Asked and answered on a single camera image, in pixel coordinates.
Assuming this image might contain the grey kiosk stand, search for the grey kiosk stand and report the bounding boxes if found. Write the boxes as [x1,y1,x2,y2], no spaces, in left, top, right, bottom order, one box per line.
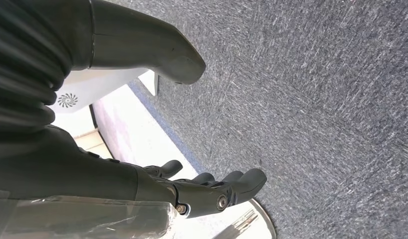
[48,68,159,115]

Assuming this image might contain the round white disc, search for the round white disc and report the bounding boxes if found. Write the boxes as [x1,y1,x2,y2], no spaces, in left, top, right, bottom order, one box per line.
[208,198,277,239]

